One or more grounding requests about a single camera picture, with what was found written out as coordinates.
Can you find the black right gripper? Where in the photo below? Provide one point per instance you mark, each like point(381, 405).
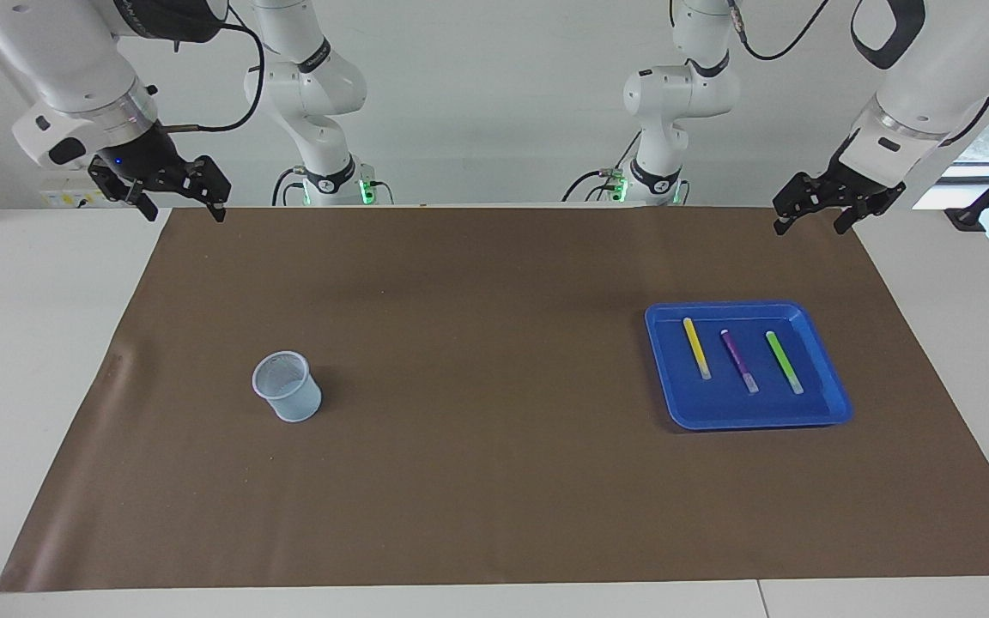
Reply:
point(147, 159)

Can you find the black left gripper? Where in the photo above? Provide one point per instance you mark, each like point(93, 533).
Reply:
point(855, 184)

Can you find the green pen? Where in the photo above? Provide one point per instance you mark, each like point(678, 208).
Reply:
point(784, 362)

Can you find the purple pen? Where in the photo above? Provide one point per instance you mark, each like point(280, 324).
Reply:
point(739, 360)

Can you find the yellow pen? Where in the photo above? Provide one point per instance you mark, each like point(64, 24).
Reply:
point(696, 348)

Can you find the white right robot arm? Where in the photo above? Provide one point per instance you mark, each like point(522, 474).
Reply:
point(74, 51)

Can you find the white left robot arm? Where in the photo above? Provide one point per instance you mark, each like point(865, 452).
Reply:
point(932, 77)

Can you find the blue plastic tray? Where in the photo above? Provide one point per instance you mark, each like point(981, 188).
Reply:
point(718, 408)

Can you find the pale blue mesh pen cup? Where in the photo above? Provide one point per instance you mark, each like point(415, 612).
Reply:
point(293, 399)

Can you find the brown table mat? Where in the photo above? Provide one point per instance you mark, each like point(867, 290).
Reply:
point(494, 360)

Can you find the white wall socket box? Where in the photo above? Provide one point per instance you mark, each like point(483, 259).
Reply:
point(65, 199)

